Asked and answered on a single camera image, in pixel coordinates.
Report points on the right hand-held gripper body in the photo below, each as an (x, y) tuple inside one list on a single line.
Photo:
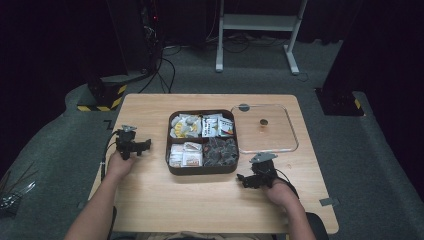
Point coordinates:
[(265, 171)]

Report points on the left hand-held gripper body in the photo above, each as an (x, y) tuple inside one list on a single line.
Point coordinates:
[(126, 141)]

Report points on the person's left hand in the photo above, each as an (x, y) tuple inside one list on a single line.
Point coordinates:
[(119, 165)]

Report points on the person's right hand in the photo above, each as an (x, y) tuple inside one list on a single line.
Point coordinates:
[(282, 196)]

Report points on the clear plastic box lid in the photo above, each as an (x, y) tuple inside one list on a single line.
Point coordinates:
[(266, 136)]

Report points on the pile of dark wrapped candies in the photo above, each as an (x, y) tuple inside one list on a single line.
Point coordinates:
[(220, 151)]

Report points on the pile of white orange packets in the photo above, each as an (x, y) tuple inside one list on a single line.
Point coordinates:
[(185, 155)]

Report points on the pile of grey yellow packets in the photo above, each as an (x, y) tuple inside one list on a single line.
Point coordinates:
[(185, 126)]

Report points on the brown divided snack box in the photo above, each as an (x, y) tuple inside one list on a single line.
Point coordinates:
[(202, 170)]

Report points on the black yellow striped stand base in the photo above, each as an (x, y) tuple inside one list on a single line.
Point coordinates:
[(106, 96)]

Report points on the pile of white printed packets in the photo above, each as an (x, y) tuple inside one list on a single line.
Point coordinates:
[(216, 126)]

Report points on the dark stand base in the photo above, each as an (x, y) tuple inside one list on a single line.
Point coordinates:
[(338, 101)]

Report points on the black equipment rack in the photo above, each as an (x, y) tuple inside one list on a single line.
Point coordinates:
[(136, 33)]

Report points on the bundle of metal stand legs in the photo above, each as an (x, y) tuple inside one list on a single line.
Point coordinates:
[(15, 195)]

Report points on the white metal stand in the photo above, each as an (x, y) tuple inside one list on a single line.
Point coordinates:
[(258, 22)]

